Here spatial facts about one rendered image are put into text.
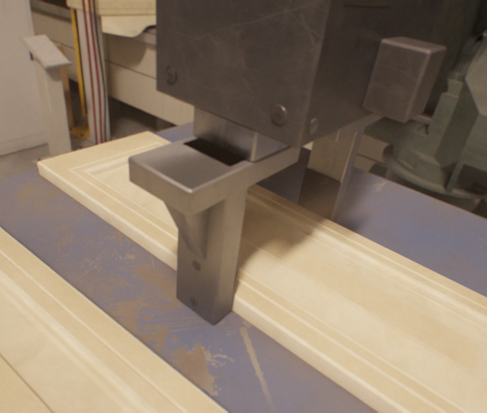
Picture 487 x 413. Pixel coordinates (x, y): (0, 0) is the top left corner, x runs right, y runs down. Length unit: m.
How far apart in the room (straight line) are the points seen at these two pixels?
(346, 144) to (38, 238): 0.36
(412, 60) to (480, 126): 1.00
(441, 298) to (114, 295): 0.33
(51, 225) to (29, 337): 0.17
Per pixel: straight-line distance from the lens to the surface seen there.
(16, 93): 3.08
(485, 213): 1.68
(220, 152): 0.28
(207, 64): 0.28
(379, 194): 0.64
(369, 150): 2.13
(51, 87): 2.73
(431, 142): 1.45
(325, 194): 0.49
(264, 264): 0.41
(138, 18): 3.02
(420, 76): 0.30
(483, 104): 1.32
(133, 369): 0.32
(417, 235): 0.57
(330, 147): 0.47
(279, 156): 0.30
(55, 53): 2.73
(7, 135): 3.13
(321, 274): 0.41
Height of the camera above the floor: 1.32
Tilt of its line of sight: 34 degrees down
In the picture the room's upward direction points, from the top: 9 degrees clockwise
